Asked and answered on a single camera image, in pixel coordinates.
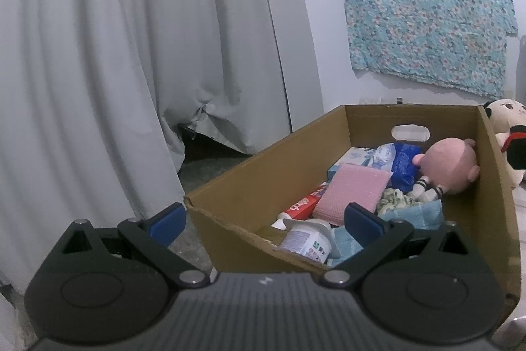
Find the red toothpaste tube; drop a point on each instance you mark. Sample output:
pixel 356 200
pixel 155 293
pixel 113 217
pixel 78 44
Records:
pixel 302 207

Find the pink sponge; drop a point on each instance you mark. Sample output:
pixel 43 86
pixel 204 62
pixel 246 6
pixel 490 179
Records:
pixel 353 190

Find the pink plush doll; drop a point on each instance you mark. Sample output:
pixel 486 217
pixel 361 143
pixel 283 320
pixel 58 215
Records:
pixel 450 162

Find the green floral cloth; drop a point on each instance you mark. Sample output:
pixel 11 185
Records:
pixel 396 201

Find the grey curtain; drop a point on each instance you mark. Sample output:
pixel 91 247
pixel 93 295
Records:
pixel 102 67

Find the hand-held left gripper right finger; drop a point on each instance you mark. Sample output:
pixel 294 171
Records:
pixel 365 227

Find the light blue mask box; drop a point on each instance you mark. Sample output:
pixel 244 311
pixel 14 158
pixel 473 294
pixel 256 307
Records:
pixel 353 160

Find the white plastic jar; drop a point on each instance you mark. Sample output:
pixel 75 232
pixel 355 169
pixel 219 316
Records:
pixel 306 242

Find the cream plush doll red outfit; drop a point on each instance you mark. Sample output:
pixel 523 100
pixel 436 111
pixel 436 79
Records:
pixel 507 116

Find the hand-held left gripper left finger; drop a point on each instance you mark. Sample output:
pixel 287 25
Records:
pixel 168 222

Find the blue wet wipes pack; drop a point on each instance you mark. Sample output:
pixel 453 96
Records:
pixel 404 166

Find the brown cardboard box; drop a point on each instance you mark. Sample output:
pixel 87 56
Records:
pixel 263 178

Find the light blue cloth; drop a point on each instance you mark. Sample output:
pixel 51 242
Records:
pixel 423 217

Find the floral cloth wall hanging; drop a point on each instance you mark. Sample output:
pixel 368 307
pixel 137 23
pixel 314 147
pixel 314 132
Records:
pixel 427 14

